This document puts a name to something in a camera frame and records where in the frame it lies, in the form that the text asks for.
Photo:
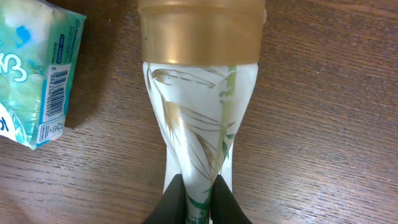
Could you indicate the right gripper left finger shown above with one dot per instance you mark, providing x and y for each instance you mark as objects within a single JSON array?
[{"x": 172, "y": 207}]

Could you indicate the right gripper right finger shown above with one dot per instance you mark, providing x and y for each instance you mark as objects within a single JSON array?
[{"x": 224, "y": 208}]

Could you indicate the white green tube brown cap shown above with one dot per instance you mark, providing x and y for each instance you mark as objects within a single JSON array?
[{"x": 200, "y": 66}]

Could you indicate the small teal tissue pack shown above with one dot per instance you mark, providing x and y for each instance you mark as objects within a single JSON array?
[{"x": 39, "y": 49}]

